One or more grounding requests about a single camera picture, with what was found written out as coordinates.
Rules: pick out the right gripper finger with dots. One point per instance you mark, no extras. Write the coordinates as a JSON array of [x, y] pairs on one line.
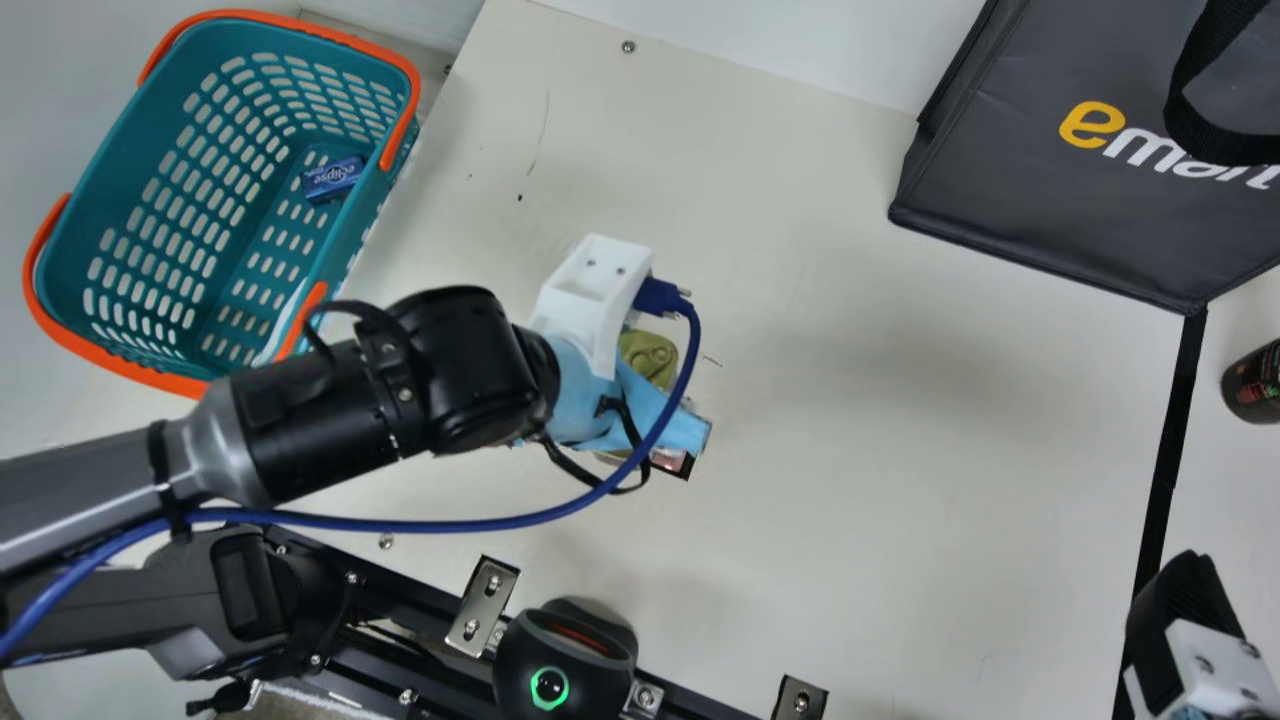
[[1190, 600]]

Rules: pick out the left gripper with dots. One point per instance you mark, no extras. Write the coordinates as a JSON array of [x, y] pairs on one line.
[[580, 410]]

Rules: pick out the gold rectangular tin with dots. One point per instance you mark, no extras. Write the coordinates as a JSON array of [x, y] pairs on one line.
[[648, 355]]

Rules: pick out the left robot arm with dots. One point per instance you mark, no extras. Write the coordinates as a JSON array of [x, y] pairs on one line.
[[330, 410]]

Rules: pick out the teal shopping basket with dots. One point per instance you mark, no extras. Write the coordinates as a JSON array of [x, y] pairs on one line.
[[150, 200]]

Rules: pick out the black strip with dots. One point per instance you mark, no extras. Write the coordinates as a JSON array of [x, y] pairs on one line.
[[1165, 470]]

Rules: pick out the dark coffee bottle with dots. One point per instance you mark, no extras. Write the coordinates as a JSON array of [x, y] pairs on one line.
[[1258, 385]]

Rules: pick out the black device with green light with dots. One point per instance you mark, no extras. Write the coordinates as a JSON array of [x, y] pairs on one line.
[[565, 660]]

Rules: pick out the small blue box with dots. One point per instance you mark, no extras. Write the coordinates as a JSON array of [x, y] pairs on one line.
[[332, 178]]

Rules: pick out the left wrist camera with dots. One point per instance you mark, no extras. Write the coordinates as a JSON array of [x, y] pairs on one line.
[[590, 290]]

